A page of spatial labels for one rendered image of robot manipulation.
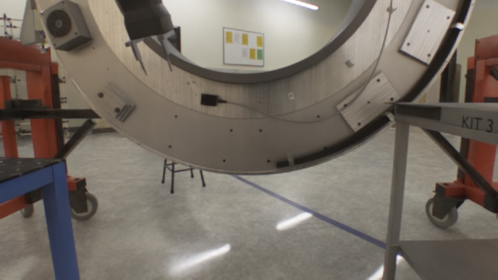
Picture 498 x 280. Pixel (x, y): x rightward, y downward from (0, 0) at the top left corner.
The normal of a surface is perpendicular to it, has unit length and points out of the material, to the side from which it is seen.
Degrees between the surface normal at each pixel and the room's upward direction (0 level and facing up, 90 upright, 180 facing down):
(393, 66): 90
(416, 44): 90
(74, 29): 90
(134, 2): 122
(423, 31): 90
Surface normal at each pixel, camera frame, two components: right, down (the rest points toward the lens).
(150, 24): -0.11, 0.51
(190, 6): 0.59, 0.10
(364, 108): -0.07, 0.12
